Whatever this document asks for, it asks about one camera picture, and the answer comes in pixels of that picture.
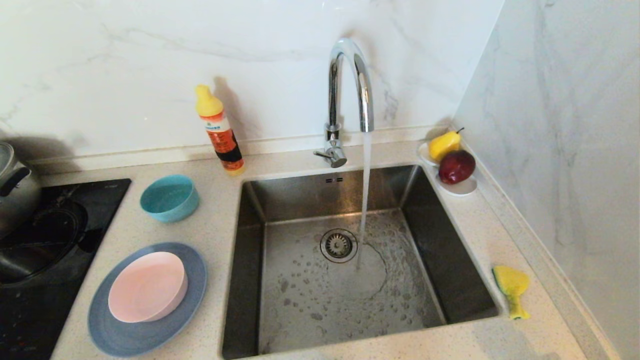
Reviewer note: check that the chrome faucet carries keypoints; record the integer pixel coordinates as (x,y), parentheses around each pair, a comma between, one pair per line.
(332,90)

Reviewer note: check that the orange dish soap bottle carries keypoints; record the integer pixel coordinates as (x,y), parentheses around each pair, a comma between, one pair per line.
(220,132)

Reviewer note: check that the teal bowl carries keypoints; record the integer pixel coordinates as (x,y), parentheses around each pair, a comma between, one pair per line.
(169,200)

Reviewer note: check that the yellow green sponge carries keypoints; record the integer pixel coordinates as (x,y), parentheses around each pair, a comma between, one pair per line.
(512,284)

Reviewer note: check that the metal sink drain strainer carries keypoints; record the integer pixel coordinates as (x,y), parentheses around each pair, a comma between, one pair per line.
(338,245)

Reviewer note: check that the stainless steel sink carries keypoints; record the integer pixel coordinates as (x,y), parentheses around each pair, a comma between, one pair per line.
(310,310)

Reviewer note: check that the running water stream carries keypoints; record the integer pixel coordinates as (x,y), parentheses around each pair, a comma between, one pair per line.
(366,175)

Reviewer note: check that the yellow pear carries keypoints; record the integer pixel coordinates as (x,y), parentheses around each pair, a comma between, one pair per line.
(444,145)

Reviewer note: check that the red apple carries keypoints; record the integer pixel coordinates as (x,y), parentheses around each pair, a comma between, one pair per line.
(456,167)

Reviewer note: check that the white fruit dish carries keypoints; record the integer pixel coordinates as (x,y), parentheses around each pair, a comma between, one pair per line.
(461,189)

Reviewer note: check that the pink bowl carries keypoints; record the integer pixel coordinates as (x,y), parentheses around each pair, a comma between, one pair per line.
(147,287)

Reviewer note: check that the blue round plate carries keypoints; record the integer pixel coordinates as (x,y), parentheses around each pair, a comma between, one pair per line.
(145,340)

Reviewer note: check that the steel cooking pot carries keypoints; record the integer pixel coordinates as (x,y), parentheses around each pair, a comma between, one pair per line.
(17,195)

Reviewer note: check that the black induction cooktop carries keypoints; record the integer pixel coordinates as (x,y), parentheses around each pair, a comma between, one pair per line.
(45,310)

